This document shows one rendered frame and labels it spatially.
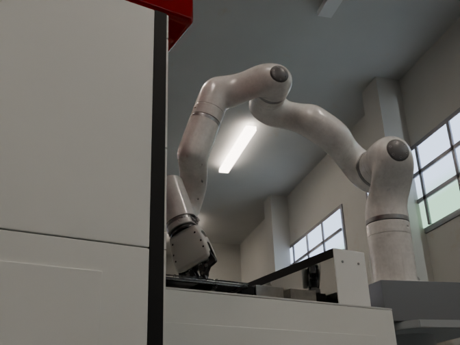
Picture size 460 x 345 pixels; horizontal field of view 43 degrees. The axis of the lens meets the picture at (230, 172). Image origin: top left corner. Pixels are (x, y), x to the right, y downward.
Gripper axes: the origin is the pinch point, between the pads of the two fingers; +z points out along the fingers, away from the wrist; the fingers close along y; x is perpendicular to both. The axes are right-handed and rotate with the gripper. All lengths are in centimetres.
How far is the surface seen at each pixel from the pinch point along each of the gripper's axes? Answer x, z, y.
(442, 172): -373, -141, -100
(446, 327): -24, 29, -45
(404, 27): -321, -255, -136
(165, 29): 61, -17, -32
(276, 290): -5.5, 7.8, -15.0
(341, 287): 1.3, 16.4, -30.6
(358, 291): -2.6, 17.8, -33.0
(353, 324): 7.5, 26.1, -30.2
